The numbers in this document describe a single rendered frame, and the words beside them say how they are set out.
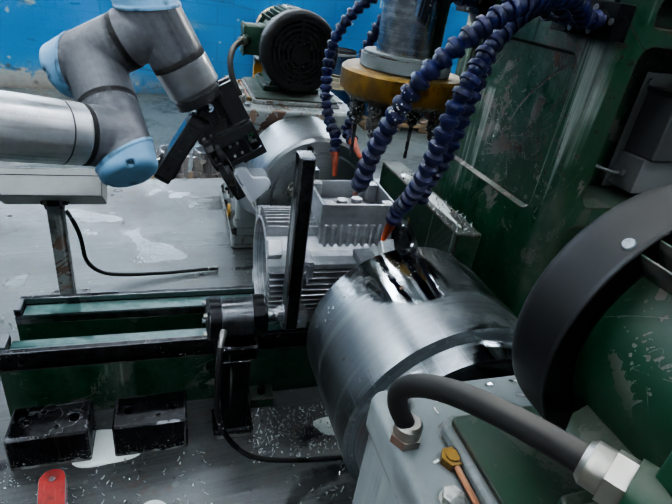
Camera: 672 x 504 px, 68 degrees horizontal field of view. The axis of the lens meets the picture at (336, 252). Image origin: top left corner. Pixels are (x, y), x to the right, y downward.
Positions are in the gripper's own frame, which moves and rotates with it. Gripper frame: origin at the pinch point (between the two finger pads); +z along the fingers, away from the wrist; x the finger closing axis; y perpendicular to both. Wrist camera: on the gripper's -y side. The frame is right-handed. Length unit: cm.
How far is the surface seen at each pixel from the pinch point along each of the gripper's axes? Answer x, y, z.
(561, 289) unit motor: -58, 18, -15
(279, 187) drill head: 14.5, 6.1, 6.0
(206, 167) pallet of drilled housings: 241, -33, 77
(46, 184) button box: 15.2, -29.3, -14.1
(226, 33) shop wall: 550, 27, 58
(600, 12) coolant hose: -24, 48, -14
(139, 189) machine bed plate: 75, -33, 14
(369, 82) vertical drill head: -11.7, 23.3, -14.0
